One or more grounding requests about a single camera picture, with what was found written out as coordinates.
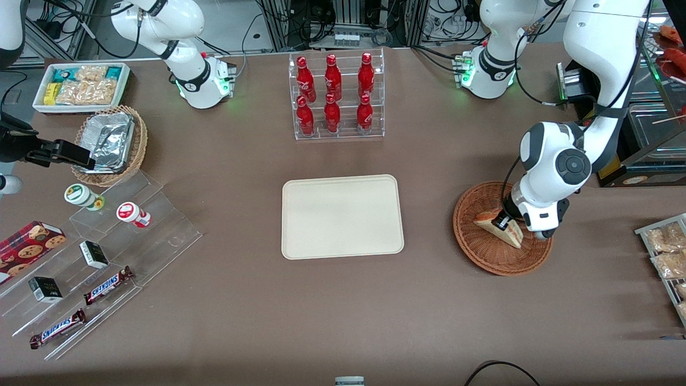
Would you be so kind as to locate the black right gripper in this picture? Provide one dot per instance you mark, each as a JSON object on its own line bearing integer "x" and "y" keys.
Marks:
{"x": 16, "y": 146}

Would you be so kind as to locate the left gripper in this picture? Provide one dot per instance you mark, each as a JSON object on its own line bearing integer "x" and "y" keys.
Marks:
{"x": 504, "y": 219}

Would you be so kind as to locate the triangular sandwich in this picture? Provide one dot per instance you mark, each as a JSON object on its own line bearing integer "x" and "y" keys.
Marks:
{"x": 487, "y": 221}

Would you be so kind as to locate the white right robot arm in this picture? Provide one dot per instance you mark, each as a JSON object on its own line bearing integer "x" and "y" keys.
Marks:
{"x": 185, "y": 21}

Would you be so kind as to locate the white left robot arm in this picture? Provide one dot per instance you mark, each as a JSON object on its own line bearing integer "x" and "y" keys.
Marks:
{"x": 611, "y": 48}

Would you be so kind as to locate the brown round wicker basket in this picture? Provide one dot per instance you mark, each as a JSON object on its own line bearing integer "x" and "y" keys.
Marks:
{"x": 482, "y": 252}

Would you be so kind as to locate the silver foil tray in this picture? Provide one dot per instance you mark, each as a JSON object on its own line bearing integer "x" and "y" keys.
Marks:
{"x": 110, "y": 140}

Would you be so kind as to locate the light tan wicker basket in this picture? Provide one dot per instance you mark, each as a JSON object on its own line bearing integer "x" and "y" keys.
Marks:
{"x": 140, "y": 145}

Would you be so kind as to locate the tray of wrapped snacks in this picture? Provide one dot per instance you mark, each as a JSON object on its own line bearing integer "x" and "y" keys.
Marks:
{"x": 643, "y": 231}

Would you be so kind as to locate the beige plastic tray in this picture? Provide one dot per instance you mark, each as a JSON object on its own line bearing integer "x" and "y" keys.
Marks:
{"x": 343, "y": 217}

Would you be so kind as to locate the green lid yogurt bottle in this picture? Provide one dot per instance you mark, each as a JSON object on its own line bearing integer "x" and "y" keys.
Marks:
{"x": 80, "y": 195}

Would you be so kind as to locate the white plastic snack bin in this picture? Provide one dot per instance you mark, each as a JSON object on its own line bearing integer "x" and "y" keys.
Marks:
{"x": 38, "y": 106}

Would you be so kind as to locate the yellow snack packet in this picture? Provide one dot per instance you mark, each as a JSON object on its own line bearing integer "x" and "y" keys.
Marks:
{"x": 51, "y": 94}

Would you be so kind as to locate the clear rice cracker bag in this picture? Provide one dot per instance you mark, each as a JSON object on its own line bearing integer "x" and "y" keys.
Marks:
{"x": 91, "y": 73}
{"x": 86, "y": 92}

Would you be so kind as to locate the teal snack packet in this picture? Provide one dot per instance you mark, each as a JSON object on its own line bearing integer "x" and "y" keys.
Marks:
{"x": 63, "y": 75}
{"x": 113, "y": 73}

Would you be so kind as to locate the red lid yogurt bottle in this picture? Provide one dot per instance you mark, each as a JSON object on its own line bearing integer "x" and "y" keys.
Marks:
{"x": 131, "y": 213}

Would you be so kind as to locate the red cookie box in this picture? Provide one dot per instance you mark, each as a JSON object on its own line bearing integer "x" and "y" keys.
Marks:
{"x": 27, "y": 249}

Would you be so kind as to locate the small black box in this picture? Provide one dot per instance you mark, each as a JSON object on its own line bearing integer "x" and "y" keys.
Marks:
{"x": 94, "y": 254}
{"x": 45, "y": 289}

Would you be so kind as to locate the clear acrylic stepped display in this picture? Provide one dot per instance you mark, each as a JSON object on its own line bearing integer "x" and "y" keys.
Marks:
{"x": 161, "y": 236}

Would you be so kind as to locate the snickers chocolate bar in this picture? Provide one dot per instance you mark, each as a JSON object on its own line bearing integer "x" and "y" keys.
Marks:
{"x": 58, "y": 329}
{"x": 107, "y": 285}

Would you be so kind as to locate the clear fried snack bag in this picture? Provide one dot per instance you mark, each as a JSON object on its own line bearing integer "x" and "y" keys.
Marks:
{"x": 681, "y": 290}
{"x": 670, "y": 265}
{"x": 664, "y": 238}
{"x": 683, "y": 311}

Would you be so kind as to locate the red cola bottle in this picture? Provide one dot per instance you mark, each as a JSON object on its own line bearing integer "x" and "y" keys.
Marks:
{"x": 305, "y": 80}
{"x": 366, "y": 78}
{"x": 365, "y": 117}
{"x": 305, "y": 118}
{"x": 332, "y": 117}
{"x": 333, "y": 80}

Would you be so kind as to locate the clear acrylic bottle rack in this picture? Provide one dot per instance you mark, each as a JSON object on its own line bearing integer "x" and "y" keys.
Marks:
{"x": 347, "y": 134}

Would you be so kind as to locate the small grey device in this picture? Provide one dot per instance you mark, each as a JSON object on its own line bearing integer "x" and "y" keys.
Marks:
{"x": 349, "y": 381}

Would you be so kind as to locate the orange fried food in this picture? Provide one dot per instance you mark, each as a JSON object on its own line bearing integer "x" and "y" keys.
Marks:
{"x": 675, "y": 56}

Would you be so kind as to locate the white power strip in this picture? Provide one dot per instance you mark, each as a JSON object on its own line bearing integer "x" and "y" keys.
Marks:
{"x": 346, "y": 39}

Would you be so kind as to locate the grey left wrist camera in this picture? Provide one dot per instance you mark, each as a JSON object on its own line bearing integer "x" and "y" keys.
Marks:
{"x": 546, "y": 234}

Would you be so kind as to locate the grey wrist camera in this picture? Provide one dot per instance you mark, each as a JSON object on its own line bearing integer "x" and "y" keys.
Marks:
{"x": 546, "y": 234}
{"x": 8, "y": 185}

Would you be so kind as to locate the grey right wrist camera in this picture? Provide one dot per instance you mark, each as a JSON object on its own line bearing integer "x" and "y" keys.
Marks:
{"x": 8, "y": 185}

